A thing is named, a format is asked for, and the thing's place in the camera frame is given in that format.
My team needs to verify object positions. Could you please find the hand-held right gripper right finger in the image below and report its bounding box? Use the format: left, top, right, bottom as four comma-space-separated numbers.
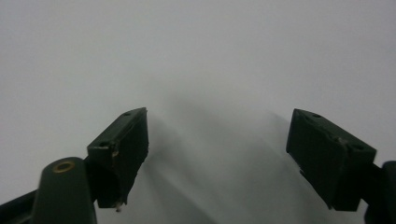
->
285, 107, 383, 213

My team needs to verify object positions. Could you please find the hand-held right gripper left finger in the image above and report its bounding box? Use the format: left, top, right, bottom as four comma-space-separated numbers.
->
85, 106, 149, 213

